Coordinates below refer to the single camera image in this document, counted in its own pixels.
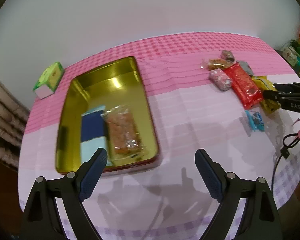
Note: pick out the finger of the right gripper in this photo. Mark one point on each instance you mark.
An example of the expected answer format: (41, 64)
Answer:
(275, 95)
(288, 88)

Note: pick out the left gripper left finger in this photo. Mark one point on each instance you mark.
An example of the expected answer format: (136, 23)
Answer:
(41, 218)

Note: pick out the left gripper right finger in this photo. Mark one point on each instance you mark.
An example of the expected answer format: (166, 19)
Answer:
(260, 218)

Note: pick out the red snack packet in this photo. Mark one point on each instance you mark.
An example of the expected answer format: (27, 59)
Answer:
(244, 87)

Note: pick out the small blue candy packet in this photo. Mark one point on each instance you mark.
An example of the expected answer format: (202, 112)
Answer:
(255, 121)

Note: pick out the grey sesame snack packet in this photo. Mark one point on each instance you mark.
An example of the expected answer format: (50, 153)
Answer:
(246, 67)

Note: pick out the pink patterned snack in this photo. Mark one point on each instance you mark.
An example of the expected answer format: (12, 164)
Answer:
(222, 81)

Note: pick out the small brown candy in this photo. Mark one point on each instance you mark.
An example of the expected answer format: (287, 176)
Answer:
(227, 55)

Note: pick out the clear bag fried snacks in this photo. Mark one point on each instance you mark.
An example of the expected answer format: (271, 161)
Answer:
(212, 64)

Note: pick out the navy and teal snack pack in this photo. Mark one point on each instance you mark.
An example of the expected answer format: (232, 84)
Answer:
(94, 134)

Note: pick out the clear peanut brittle packet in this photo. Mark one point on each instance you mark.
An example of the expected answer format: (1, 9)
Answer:
(123, 133)

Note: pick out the pink checkered tablecloth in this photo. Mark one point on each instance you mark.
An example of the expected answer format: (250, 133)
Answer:
(169, 201)

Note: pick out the beige patterned curtain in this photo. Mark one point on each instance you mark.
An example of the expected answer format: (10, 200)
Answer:
(13, 119)

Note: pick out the green tissue box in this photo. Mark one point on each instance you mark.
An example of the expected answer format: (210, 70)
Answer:
(49, 80)

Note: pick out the gold and maroon toffee tin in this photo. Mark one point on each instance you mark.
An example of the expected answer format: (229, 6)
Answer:
(107, 108)

